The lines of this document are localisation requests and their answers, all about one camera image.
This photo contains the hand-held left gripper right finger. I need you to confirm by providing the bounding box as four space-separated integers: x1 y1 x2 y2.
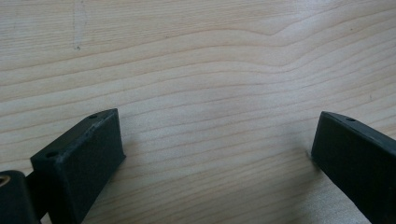
310 111 396 224

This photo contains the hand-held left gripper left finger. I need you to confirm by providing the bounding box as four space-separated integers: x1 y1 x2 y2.
30 107 127 224

